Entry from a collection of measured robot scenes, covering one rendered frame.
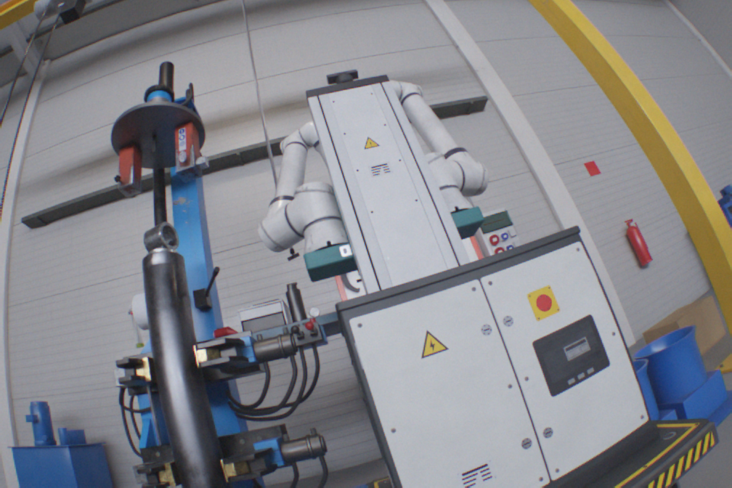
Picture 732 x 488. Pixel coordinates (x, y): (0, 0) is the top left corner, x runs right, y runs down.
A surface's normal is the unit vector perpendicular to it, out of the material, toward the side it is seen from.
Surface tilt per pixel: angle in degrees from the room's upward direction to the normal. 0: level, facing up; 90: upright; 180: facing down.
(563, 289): 90
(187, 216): 90
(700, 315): 90
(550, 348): 90
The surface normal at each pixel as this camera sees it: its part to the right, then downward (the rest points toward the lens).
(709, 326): 0.05, -0.44
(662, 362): -0.77, -0.04
